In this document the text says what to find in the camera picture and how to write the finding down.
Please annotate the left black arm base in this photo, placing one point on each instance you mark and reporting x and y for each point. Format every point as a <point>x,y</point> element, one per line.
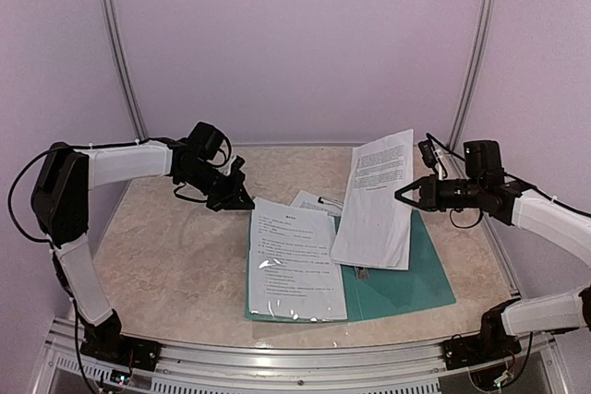
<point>107,343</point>

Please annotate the white printed top sheet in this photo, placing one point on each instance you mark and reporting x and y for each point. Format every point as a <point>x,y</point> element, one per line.
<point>374,231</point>

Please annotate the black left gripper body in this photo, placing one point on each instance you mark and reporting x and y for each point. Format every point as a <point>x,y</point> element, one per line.
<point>222,193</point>

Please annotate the white Chinese agreement sheet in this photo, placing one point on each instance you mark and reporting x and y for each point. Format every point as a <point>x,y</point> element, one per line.
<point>290,274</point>

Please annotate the white paper stack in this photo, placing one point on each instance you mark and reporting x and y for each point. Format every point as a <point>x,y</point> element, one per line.
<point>306,200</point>

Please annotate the aluminium front rail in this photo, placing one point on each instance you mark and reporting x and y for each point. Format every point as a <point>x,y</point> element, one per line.
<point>184,367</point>

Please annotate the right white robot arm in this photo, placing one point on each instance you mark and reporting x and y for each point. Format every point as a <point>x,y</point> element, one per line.
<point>547,241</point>

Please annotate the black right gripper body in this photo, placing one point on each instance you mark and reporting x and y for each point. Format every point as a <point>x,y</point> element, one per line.
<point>441,200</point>

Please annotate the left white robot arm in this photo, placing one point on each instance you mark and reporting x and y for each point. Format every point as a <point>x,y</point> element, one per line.
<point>60,200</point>

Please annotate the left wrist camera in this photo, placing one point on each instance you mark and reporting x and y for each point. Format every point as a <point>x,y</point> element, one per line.
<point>236,165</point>

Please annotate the left aluminium corner post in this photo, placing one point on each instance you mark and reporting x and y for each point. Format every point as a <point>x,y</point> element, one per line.
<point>116,45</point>

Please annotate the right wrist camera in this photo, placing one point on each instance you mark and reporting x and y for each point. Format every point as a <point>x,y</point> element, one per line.
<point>431,158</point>

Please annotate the green file folder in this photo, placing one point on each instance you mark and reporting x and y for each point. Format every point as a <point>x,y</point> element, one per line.
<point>386,292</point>

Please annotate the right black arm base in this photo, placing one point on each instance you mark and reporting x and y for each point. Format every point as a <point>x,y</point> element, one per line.
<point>491,343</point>

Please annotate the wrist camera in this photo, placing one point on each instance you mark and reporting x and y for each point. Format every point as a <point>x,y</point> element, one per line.
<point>431,158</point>
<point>236,165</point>

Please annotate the loose metal clip bar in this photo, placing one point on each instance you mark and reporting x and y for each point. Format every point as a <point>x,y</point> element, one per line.
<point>329,201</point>

